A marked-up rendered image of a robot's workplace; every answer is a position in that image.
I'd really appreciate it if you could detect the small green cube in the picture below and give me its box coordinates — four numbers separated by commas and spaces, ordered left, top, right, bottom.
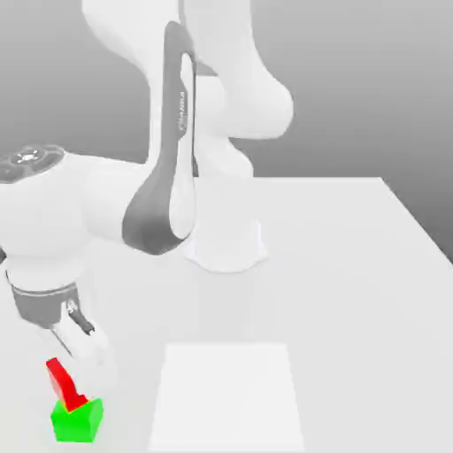
50, 397, 104, 444

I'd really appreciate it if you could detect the small red cube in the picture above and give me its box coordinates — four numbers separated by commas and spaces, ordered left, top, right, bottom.
45, 357, 89, 414

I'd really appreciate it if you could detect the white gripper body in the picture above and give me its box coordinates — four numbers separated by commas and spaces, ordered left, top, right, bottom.
51, 311, 120, 400

